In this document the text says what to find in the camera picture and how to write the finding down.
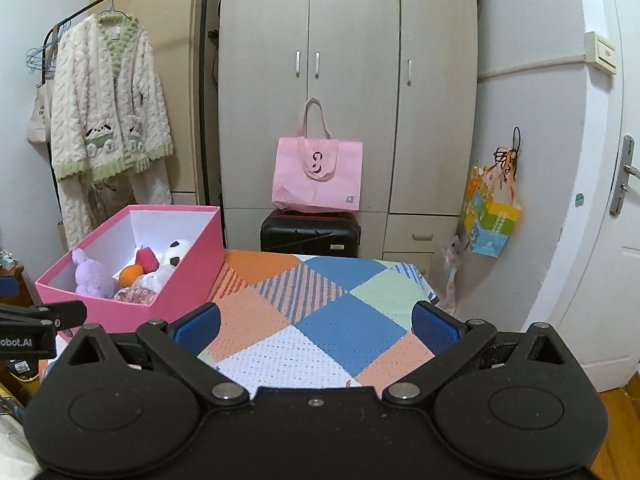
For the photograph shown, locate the pink floral scrunchie cloth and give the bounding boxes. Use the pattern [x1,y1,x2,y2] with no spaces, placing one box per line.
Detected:
[113,286,156,304]

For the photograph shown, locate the purple Kuromi plush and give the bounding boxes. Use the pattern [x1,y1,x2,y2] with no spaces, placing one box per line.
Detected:
[70,248,117,299]

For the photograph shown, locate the orange makeup sponge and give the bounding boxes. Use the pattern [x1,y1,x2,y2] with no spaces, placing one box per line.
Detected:
[118,264,144,288]

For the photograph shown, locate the white cat plush toy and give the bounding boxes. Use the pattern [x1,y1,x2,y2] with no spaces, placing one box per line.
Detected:
[160,240,192,266]

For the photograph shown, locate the magenta fluffy pom pom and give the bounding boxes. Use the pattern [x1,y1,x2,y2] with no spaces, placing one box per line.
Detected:
[134,246,160,274]

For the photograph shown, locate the pink cardboard storage box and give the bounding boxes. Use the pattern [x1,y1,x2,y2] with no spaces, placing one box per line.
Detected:
[36,205,224,333]

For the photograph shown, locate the colourful patchwork blanket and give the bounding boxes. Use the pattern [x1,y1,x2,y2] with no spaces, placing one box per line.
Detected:
[39,250,442,397]

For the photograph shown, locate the colourful paper gift bag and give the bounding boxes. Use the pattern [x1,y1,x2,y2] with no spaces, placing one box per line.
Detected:
[462,127,522,258]

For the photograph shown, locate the white door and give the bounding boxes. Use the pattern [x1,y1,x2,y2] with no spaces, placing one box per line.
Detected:
[550,0,639,391]

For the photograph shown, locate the cream canvas tote bag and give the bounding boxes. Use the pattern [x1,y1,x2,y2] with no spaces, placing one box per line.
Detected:
[26,81,53,145]

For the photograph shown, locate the black suitcase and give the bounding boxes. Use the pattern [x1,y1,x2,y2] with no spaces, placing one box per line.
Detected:
[259,210,361,258]

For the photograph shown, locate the cream knitted cardigan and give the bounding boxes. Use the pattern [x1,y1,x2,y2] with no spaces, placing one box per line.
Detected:
[50,12,174,248]

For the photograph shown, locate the pink tote bag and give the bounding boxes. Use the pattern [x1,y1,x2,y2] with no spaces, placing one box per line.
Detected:
[271,98,363,214]

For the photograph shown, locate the grey three-door wardrobe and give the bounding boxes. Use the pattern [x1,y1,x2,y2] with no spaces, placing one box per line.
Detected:
[218,0,477,272]

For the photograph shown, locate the beige tall cabinet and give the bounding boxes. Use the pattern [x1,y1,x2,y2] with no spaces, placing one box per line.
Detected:
[115,0,221,206]

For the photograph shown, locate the black clothes rack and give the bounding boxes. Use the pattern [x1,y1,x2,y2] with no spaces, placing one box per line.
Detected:
[40,0,222,206]

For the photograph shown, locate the silver door handle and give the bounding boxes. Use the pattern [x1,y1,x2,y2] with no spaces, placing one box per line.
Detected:
[610,134,639,217]

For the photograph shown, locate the blue wire hangers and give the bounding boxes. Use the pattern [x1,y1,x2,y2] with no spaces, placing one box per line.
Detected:
[25,22,70,79]

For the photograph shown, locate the white wall switch box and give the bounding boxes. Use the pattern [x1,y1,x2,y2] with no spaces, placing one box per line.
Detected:
[585,32,617,76]

